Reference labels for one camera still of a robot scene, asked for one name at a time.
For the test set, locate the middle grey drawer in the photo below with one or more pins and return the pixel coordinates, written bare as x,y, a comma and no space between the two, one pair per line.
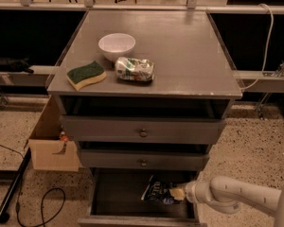
142,159

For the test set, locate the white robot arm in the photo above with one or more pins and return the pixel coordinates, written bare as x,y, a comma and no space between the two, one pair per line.
225,194

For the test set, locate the green white chip bag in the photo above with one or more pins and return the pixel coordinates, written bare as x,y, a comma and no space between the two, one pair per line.
134,69

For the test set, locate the black object on ledge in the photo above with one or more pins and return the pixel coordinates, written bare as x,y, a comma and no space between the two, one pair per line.
14,65

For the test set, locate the white bowl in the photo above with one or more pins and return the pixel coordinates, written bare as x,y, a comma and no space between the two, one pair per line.
116,45

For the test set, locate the blue chip bag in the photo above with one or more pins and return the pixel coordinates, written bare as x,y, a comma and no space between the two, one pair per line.
158,191

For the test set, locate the top grey drawer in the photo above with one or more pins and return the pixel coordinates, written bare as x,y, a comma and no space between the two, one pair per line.
142,130

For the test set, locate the green yellow sponge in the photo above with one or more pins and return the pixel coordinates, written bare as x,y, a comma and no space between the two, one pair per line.
85,75

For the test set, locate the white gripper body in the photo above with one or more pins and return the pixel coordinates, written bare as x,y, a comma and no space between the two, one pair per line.
191,192

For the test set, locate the orange item in box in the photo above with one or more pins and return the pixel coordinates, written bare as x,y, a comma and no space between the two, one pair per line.
63,137

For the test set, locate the grey drawer cabinet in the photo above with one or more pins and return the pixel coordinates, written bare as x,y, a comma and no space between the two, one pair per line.
192,77

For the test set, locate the cardboard box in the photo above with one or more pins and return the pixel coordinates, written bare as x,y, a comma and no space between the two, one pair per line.
48,152

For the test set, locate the black bar on floor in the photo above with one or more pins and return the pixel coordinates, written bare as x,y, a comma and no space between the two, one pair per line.
14,177

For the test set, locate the bottom grey drawer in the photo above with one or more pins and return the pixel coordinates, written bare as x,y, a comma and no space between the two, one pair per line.
115,201

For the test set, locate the grey drawer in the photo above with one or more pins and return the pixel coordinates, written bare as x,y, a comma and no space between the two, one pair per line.
142,159
115,201
142,130

